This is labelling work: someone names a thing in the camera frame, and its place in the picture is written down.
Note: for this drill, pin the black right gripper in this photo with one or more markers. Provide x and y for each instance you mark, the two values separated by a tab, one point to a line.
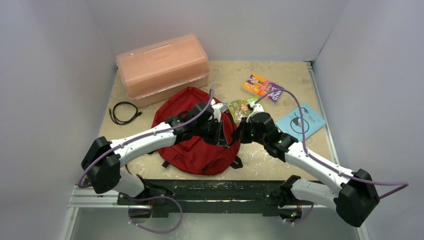
242	130

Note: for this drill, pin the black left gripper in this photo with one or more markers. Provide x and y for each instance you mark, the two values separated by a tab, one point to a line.
218	138

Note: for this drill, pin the green Treehouse paperback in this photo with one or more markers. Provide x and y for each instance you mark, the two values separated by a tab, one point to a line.
239	108

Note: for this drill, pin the red backpack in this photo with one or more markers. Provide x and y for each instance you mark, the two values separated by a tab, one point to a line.
193	156

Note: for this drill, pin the Roald Dahl Charlie paperback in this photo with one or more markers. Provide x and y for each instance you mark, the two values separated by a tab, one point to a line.
259	86

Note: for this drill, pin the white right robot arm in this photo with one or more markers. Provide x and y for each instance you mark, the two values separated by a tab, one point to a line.
350	193

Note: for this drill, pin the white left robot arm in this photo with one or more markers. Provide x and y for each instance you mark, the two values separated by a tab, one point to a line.
104	159

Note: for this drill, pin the light blue notebook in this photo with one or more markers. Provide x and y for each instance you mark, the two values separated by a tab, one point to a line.
301	124

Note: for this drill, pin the translucent pink storage box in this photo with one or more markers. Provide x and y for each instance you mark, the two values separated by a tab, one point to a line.
158	71

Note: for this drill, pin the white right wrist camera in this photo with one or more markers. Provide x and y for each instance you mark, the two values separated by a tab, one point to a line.
255	108

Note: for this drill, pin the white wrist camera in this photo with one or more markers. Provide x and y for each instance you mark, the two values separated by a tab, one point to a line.
255	108
218	109

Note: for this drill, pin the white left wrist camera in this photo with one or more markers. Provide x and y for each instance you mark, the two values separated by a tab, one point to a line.
218	109

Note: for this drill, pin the aluminium frame rail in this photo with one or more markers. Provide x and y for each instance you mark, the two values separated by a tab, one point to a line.
330	141

